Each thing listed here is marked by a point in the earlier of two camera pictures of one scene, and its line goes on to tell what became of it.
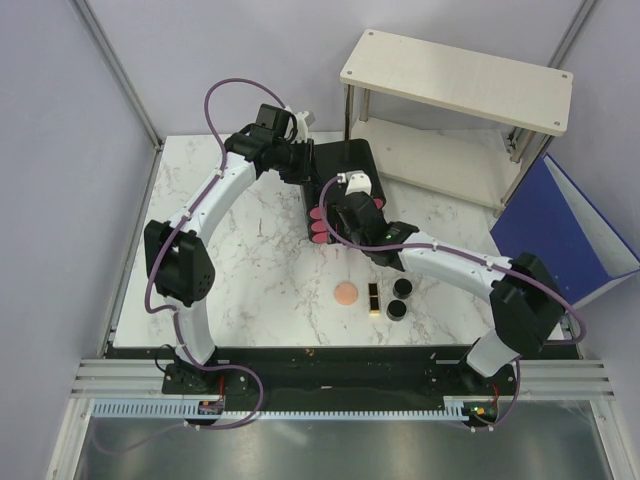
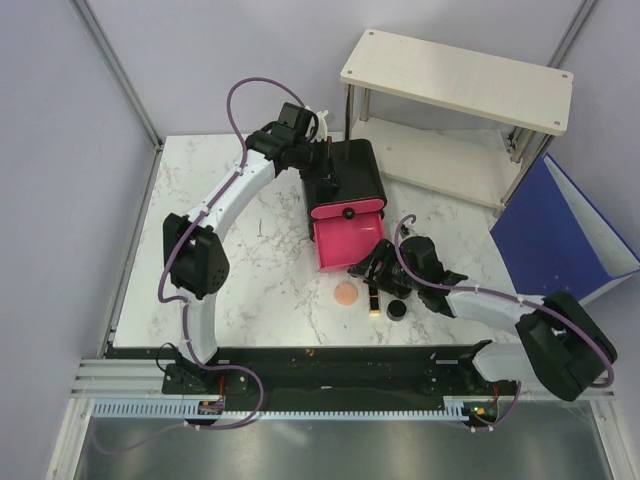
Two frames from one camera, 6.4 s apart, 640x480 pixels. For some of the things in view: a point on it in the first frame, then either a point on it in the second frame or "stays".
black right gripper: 335,219 to 365,269
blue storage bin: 550,218 stays
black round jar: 396,310 stays
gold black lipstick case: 373,299 stays
